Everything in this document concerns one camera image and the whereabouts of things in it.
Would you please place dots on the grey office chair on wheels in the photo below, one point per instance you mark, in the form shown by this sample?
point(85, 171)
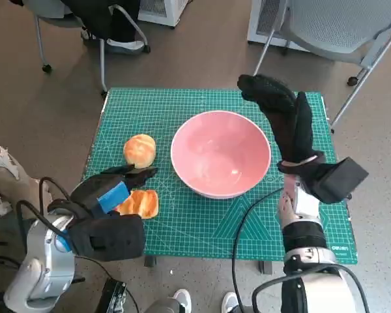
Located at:
point(102, 65)

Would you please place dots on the grey mesh chair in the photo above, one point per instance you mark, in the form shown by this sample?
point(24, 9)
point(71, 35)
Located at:
point(339, 29)

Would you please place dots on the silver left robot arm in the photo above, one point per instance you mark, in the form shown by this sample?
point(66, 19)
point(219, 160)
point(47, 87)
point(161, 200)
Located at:
point(42, 261)

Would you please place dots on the pink bowl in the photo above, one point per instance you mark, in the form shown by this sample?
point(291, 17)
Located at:
point(220, 153)

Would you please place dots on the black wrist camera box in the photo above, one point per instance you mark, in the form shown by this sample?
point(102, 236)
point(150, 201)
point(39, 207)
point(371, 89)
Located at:
point(337, 181)
point(110, 236)

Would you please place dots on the white cabinet with grille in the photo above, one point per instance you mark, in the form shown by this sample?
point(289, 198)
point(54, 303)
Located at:
point(174, 11)
point(252, 26)

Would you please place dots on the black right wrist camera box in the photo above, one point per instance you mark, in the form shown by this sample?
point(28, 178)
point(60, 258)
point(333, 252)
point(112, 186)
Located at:
point(337, 181)

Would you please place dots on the white sneaker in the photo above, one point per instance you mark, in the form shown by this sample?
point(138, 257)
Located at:
point(229, 301)
point(182, 300)

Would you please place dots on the green cutting mat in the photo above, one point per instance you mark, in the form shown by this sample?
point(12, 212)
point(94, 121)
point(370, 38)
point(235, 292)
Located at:
point(189, 221)

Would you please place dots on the round toy bread bun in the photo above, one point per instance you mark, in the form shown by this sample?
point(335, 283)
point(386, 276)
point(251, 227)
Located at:
point(139, 150)

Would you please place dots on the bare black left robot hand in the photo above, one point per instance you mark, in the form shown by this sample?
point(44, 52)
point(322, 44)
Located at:
point(94, 192)

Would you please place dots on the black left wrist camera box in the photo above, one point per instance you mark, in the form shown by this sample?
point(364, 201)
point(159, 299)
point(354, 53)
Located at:
point(110, 236)

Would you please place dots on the person in black clothing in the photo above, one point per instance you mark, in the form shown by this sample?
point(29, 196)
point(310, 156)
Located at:
point(107, 19)

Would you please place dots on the long braided toy bread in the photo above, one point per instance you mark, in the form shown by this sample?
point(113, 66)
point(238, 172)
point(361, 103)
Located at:
point(143, 203)

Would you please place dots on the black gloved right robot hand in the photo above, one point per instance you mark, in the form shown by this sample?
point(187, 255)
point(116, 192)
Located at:
point(286, 120)

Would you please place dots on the black table bracket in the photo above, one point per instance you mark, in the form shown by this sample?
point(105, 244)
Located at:
point(266, 267)
point(150, 261)

